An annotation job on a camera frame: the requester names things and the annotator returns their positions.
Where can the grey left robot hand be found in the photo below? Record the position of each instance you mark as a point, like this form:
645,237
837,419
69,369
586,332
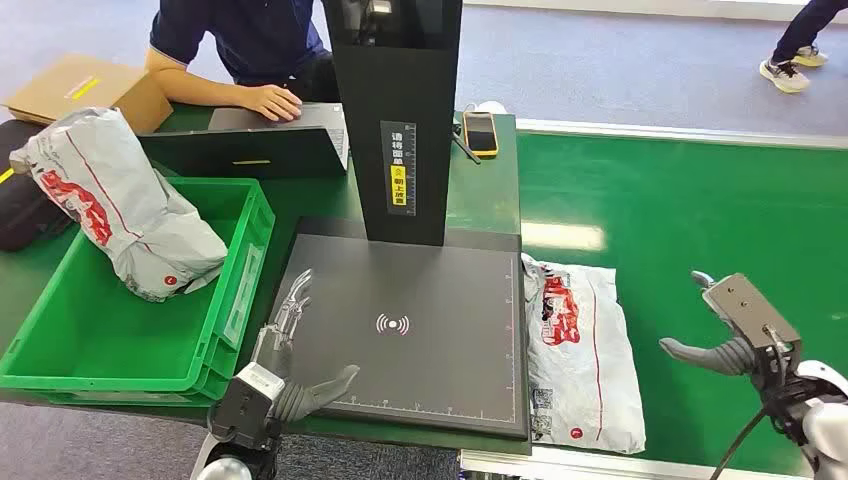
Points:
298,399

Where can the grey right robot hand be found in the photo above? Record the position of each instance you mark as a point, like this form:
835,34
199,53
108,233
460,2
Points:
719,358

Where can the grey courier bag package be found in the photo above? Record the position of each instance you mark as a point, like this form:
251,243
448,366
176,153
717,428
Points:
126,199
583,358

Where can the black weighing device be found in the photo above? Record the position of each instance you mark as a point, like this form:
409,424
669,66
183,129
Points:
411,311

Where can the green plastic basket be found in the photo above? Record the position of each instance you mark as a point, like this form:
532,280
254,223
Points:
86,338

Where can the green conveyor belt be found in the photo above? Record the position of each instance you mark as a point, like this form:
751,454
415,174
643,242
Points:
715,218

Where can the dark grey laptop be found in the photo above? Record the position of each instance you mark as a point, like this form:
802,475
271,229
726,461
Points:
252,149

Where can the person's hand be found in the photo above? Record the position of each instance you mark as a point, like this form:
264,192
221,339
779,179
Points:
273,102

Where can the black pen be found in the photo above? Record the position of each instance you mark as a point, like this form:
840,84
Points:
466,147

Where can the person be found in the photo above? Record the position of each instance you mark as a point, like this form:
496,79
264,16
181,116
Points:
792,50

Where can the phone in yellow case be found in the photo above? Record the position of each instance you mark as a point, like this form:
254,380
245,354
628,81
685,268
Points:
480,133

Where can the white round object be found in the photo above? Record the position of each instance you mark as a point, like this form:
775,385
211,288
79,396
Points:
491,106

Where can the black bag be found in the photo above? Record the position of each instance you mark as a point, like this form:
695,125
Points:
20,205

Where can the brown cardboard box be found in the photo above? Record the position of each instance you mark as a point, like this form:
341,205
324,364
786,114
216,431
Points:
86,89

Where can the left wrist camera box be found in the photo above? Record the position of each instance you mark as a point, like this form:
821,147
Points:
246,407

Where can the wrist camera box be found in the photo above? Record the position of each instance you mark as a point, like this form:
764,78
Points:
246,407
752,311

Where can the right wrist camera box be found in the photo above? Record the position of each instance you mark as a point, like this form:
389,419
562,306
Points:
752,311

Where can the silver conveyor frame rail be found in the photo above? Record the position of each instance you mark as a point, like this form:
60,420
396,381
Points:
682,134
596,466

